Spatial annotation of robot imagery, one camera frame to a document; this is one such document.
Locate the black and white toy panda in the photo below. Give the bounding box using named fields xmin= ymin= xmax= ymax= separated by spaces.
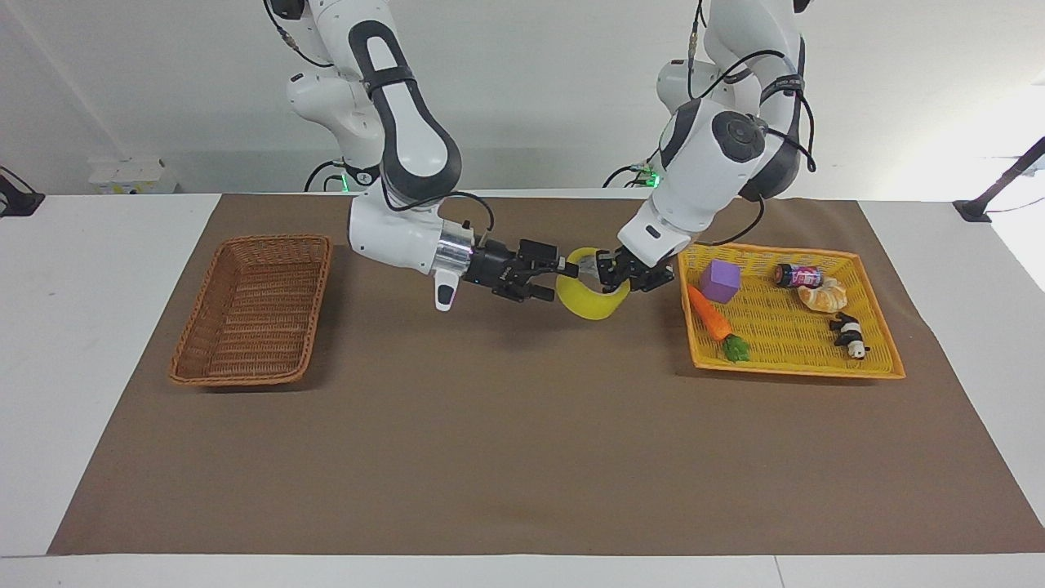
xmin=829 ymin=313 xmax=871 ymax=360

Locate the orange toy carrot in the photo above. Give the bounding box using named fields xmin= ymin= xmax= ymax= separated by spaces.
xmin=686 ymin=283 xmax=752 ymax=363

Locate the white wall box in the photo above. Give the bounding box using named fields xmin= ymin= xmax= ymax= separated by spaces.
xmin=88 ymin=158 xmax=178 ymax=195

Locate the yellow wicker basket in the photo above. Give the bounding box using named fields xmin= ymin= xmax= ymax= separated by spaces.
xmin=677 ymin=242 xmax=907 ymax=380

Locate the black stand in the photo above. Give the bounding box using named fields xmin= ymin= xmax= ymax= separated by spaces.
xmin=953 ymin=136 xmax=1045 ymax=223
xmin=0 ymin=166 xmax=46 ymax=218

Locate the purple cube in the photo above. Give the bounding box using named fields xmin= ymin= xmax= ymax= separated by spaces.
xmin=700 ymin=260 xmax=742 ymax=305

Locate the black cable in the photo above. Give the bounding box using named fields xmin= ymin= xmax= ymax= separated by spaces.
xmin=688 ymin=0 xmax=818 ymax=174
xmin=704 ymin=194 xmax=767 ymax=247
xmin=304 ymin=159 xmax=350 ymax=194
xmin=603 ymin=163 xmax=656 ymax=189
xmin=382 ymin=190 xmax=496 ymax=239

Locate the brown wicker basket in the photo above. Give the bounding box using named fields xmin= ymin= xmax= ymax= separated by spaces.
xmin=168 ymin=235 xmax=334 ymax=387

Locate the yellow tape roll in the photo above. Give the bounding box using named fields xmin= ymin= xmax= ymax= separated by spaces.
xmin=555 ymin=247 xmax=631 ymax=321

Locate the toy croissant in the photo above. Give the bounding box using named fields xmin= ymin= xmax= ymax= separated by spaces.
xmin=798 ymin=276 xmax=849 ymax=314

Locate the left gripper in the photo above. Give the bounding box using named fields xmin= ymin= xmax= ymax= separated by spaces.
xmin=595 ymin=248 xmax=677 ymax=293

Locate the small dark can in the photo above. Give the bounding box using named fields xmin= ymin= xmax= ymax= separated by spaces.
xmin=774 ymin=263 xmax=823 ymax=289

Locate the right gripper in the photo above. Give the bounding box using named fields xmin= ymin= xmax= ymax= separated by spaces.
xmin=467 ymin=238 xmax=569 ymax=304

